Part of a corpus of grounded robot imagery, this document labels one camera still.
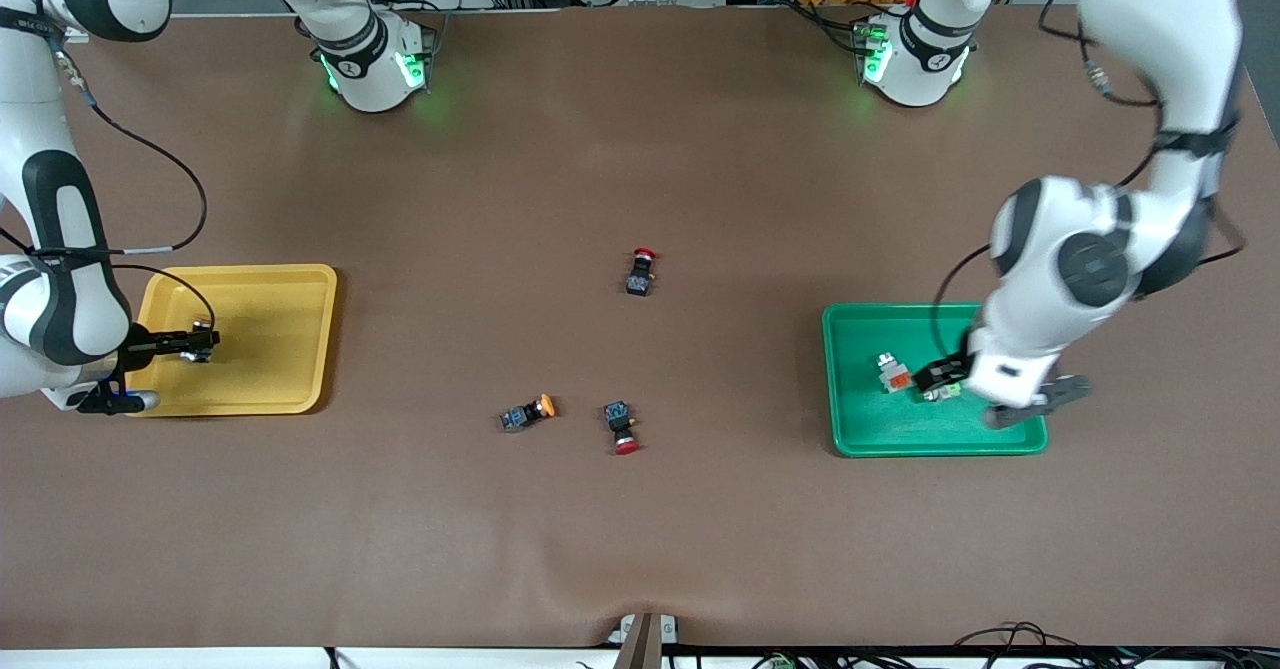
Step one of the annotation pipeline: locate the green plastic tray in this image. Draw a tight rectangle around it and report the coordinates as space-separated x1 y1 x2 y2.
822 302 1049 458

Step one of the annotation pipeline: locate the brown table mat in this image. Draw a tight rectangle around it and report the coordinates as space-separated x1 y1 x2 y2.
0 4 1280 650

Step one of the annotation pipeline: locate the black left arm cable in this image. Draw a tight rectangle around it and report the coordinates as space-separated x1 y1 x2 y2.
930 0 1246 360

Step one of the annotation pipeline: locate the red push button switch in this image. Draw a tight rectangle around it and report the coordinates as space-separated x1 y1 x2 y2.
626 247 661 298
603 401 642 456

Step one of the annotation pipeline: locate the black cable bundle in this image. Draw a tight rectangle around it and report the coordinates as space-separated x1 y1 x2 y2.
950 621 1280 669

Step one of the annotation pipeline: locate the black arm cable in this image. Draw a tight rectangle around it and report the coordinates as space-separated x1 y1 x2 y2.
0 9 216 335
930 0 1246 360

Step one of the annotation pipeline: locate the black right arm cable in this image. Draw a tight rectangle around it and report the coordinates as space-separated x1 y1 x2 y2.
0 9 216 335

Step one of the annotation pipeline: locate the yellow plastic tray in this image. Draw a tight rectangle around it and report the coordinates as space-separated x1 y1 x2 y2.
117 264 339 418

